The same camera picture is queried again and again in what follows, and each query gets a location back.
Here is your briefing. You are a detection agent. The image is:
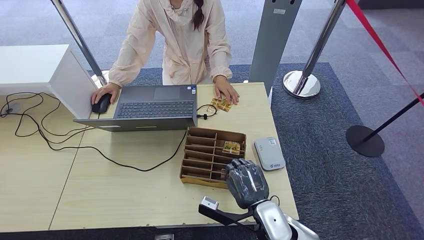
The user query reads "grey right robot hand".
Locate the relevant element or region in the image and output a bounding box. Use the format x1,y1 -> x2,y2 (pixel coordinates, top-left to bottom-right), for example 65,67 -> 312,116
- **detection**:
225,157 -> 270,210

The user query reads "person's left hand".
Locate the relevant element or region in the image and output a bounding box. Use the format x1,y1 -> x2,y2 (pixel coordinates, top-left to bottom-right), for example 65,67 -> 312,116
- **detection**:
213,75 -> 240,106

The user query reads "person's right hand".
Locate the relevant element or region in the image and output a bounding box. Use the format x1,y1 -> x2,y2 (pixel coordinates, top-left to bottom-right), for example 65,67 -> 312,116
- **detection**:
90,82 -> 122,105

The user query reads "gold patterned ID card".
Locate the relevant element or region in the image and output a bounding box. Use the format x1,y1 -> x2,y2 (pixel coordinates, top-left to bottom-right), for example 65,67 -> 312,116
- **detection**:
218,98 -> 235,113

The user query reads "black computer mouse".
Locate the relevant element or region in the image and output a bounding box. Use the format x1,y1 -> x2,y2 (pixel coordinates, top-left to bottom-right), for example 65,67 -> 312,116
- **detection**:
91,92 -> 113,115

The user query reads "white card reader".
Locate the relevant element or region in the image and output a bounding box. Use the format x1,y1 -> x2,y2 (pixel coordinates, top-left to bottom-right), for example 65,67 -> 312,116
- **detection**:
254,137 -> 286,172

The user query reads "gold key card stack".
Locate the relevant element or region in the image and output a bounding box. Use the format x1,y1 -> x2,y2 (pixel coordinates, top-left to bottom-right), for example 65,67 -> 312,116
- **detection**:
222,140 -> 242,156

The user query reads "wooden card organizer box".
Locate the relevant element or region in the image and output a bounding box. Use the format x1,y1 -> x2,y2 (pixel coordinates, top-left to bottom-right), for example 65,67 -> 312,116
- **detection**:
179,126 -> 248,190

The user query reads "person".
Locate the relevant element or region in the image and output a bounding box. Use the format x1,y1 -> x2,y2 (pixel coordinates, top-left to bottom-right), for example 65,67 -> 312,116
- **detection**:
107,0 -> 240,106

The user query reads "grey laptop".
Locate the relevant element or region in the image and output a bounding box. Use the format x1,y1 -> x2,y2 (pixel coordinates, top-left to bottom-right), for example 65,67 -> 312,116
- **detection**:
73,84 -> 199,133

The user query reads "grey kiosk stand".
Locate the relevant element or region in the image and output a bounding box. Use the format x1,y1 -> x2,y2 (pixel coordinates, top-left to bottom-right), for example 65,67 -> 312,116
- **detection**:
247,0 -> 303,107

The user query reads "white cabinet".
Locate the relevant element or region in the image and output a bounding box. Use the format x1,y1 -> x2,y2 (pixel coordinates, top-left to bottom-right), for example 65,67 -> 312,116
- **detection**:
0,43 -> 98,119

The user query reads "short looped black cable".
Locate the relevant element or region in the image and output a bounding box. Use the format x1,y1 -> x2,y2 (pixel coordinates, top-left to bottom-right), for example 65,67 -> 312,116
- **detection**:
196,104 -> 219,121

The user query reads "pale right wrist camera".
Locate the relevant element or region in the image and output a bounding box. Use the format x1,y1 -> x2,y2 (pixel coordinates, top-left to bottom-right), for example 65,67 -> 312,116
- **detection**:
198,196 -> 263,233

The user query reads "chrome stanchion post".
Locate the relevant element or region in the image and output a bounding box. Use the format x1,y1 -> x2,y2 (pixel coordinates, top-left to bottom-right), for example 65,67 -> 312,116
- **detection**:
50,0 -> 111,90
282,0 -> 347,100

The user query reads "thin black mouse cable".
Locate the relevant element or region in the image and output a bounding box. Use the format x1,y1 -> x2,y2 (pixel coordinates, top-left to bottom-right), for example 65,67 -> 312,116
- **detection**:
14,99 -> 101,145

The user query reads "long black power cable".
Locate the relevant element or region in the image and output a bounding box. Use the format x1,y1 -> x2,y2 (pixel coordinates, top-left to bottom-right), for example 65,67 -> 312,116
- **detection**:
0,92 -> 189,173

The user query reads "black stanchion post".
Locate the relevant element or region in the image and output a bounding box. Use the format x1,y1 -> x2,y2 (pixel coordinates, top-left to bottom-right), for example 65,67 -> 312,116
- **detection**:
345,92 -> 424,158

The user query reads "red barrier rope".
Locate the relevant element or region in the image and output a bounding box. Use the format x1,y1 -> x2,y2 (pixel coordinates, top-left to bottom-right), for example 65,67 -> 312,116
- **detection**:
345,0 -> 424,107

